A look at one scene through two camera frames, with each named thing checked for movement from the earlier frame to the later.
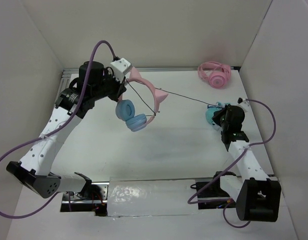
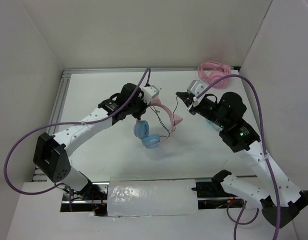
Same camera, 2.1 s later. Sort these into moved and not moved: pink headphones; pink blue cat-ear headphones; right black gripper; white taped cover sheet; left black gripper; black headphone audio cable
Moved: black headphone audio cable; left black gripper; right black gripper; pink blue cat-ear headphones
Not moved: pink headphones; white taped cover sheet
